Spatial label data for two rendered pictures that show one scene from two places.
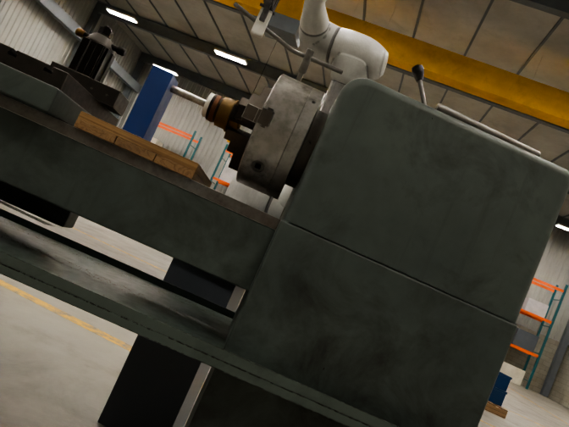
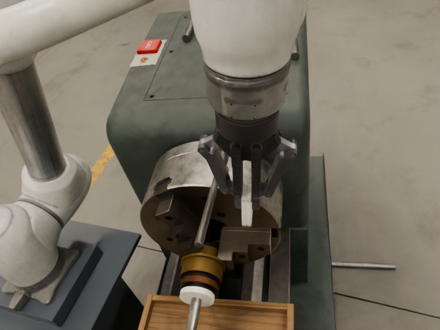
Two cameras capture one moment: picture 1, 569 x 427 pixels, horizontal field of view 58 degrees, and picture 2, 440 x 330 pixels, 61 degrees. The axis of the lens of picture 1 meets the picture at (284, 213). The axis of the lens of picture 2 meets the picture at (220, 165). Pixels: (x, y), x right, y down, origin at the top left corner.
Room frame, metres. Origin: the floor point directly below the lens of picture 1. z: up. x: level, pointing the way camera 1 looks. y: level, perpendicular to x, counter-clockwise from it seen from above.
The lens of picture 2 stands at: (1.16, 0.59, 1.76)
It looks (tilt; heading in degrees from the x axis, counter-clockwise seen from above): 46 degrees down; 289
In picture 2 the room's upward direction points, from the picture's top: 13 degrees counter-clockwise
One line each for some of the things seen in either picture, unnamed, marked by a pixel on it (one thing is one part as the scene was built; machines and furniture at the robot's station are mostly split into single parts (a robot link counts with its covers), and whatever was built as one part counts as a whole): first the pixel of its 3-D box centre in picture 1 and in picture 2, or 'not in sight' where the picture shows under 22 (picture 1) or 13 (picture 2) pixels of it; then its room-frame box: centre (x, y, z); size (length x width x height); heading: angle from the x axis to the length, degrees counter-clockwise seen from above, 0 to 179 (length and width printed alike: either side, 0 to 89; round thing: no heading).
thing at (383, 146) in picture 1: (405, 203); (226, 109); (1.41, -0.29, 1.06); 0.59 x 0.48 x 0.39; 91
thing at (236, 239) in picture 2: (250, 116); (249, 242); (1.28, 0.18, 1.08); 0.12 x 0.11 x 0.05; 1
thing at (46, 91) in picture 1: (41, 105); not in sight; (1.40, 0.73, 0.89); 0.53 x 0.30 x 0.06; 1
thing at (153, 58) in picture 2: not in sight; (151, 61); (1.61, -0.31, 1.23); 0.13 x 0.08 x 0.06; 91
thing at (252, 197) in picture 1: (251, 191); (16, 240); (1.96, 0.15, 0.97); 0.18 x 0.16 x 0.22; 80
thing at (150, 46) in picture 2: not in sight; (149, 48); (1.61, -0.34, 1.26); 0.06 x 0.06 x 0.02; 1
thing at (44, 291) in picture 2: not in sight; (35, 273); (1.96, 0.18, 0.83); 0.22 x 0.18 x 0.06; 82
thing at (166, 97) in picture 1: (148, 111); not in sight; (1.37, 0.45, 1.00); 0.08 x 0.06 x 0.23; 1
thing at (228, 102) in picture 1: (226, 113); (201, 272); (1.37, 0.25, 1.08); 0.09 x 0.09 x 0.09; 1
